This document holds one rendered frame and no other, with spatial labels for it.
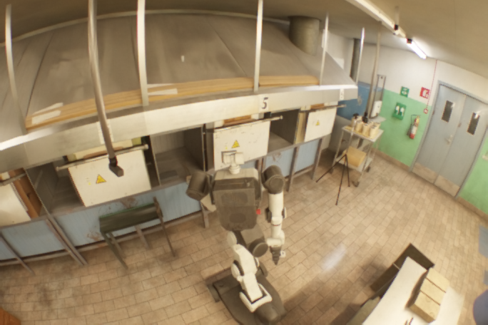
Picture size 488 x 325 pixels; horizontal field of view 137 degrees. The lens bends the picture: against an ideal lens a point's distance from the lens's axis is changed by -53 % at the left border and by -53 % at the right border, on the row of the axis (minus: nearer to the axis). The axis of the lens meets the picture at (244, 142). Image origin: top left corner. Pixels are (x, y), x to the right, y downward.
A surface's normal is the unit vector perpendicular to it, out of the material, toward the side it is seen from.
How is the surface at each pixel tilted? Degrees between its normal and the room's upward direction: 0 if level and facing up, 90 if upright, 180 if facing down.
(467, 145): 90
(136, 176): 90
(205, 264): 0
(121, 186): 90
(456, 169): 90
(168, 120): 80
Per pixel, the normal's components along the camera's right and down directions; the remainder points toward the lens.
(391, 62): -0.84, 0.22
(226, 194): 0.00, 0.25
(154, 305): 0.04, -0.89
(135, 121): 0.55, 0.23
